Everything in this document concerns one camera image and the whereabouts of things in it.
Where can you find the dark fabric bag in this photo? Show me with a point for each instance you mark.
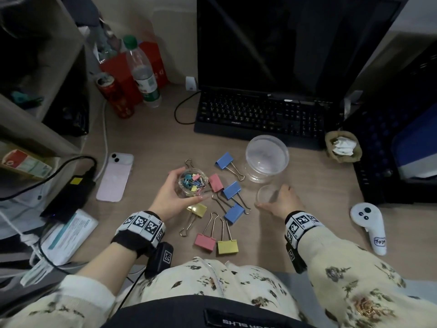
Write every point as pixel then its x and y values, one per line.
pixel 85 10

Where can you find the black chair base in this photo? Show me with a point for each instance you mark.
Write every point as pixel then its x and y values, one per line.
pixel 20 293

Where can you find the person's floral cream jacket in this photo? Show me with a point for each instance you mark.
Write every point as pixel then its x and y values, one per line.
pixel 205 280

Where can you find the black power adapter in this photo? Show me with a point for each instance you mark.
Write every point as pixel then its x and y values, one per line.
pixel 68 198

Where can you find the white teal tissue pack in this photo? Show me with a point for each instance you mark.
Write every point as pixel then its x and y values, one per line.
pixel 68 235

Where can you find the brown paper cup with tissue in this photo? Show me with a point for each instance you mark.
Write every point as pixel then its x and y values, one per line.
pixel 345 159

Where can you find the small clear plastic jar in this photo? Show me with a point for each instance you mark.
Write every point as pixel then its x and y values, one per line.
pixel 179 192

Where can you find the large clear plastic jar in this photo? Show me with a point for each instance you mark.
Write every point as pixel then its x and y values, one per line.
pixel 266 153

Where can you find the white paper sheet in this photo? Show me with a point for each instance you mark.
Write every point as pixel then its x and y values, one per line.
pixel 420 169

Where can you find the person's left forearm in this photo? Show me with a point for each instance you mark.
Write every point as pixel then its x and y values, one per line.
pixel 106 266

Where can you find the black keyboard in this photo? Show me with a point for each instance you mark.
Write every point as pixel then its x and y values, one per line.
pixel 239 116

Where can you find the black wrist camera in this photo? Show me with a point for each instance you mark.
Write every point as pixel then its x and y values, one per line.
pixel 160 259

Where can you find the red drink can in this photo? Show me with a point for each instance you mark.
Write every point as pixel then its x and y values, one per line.
pixel 119 102

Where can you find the person's left hand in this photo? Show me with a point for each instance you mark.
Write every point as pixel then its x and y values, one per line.
pixel 167 201

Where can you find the pink smartphone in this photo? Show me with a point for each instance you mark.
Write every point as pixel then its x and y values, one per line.
pixel 114 181

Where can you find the pile of large binder clips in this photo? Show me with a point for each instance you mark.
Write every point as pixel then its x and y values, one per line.
pixel 227 247

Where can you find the grey shelf unit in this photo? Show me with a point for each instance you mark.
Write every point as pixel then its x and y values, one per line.
pixel 34 126

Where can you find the black electronic device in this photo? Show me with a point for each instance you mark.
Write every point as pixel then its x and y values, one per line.
pixel 68 116

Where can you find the black plastic crate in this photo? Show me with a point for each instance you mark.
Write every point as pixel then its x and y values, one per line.
pixel 372 150

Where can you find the crumpled white tissue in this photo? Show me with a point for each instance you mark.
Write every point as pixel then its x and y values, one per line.
pixel 343 146

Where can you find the black computer monitor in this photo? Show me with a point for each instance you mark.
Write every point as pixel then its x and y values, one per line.
pixel 273 47

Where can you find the person's right hand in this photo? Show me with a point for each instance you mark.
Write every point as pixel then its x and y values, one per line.
pixel 288 203

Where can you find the blue folder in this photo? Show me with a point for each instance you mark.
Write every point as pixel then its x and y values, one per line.
pixel 416 140

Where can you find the person's black garment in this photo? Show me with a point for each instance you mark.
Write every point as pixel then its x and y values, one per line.
pixel 164 314

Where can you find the clear plastic lid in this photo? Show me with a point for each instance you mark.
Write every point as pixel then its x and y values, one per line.
pixel 266 192

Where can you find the yellow juice bottle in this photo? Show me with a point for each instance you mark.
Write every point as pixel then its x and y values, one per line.
pixel 20 163

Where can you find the person's right forearm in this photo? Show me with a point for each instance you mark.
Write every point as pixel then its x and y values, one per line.
pixel 341 266

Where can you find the clear water bottle green cap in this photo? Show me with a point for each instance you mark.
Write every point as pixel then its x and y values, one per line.
pixel 145 81

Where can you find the small white device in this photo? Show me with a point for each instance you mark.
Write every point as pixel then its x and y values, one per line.
pixel 191 83

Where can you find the white handheld controller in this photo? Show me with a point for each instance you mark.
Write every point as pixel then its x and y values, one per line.
pixel 363 215

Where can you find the red cardboard box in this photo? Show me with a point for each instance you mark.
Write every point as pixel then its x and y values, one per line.
pixel 116 69

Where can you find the crumpled clear plastic wrap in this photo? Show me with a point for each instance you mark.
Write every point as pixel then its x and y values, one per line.
pixel 102 44

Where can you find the teal small gadget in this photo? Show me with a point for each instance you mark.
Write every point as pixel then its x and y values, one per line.
pixel 18 96

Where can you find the pile of small binder clips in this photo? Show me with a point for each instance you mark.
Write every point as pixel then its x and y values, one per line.
pixel 191 181

